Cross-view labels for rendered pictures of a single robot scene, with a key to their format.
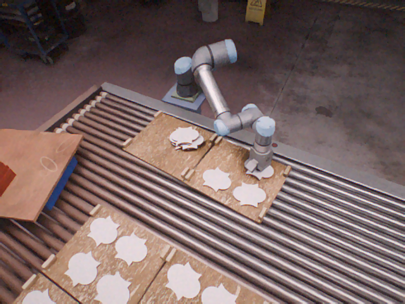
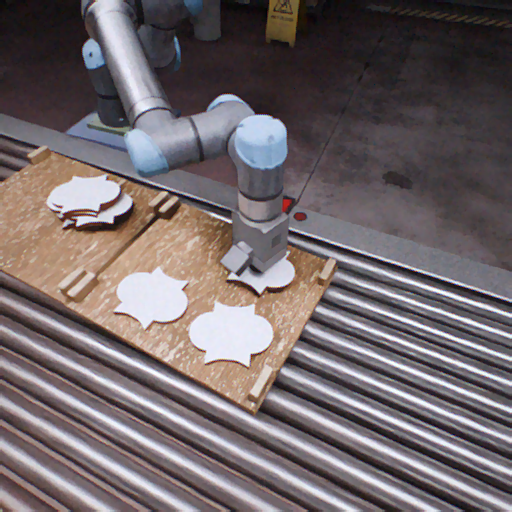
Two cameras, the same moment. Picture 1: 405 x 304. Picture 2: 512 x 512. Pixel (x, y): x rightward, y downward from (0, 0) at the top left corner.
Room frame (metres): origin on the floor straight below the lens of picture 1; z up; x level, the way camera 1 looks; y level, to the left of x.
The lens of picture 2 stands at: (0.30, -0.20, 1.58)
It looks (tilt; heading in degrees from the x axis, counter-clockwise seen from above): 48 degrees down; 352
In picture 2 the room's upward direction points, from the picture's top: straight up
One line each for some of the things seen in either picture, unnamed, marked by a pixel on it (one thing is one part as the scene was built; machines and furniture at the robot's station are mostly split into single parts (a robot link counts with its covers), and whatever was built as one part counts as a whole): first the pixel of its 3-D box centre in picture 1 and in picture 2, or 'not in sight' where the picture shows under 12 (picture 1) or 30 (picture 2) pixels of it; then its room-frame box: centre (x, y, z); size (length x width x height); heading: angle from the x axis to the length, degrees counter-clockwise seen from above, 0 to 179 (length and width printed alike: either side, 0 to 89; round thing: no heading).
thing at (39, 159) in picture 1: (15, 168); not in sight; (0.90, 0.90, 1.03); 0.50 x 0.50 x 0.02; 77
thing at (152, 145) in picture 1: (171, 143); (57, 215); (1.07, 0.15, 0.93); 0.41 x 0.35 x 0.02; 53
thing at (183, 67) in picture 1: (185, 69); (109, 62); (1.59, 0.04, 1.06); 0.13 x 0.12 x 0.14; 105
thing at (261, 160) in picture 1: (257, 157); (250, 236); (0.82, -0.26, 1.05); 0.12 x 0.09 x 0.16; 125
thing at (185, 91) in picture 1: (186, 84); (118, 100); (1.59, 0.05, 0.94); 0.15 x 0.15 x 0.10
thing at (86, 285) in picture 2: (190, 175); (83, 287); (0.83, 0.06, 0.95); 0.06 x 0.02 x 0.03; 142
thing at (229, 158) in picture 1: (237, 175); (208, 286); (0.82, -0.18, 0.93); 0.41 x 0.35 x 0.02; 52
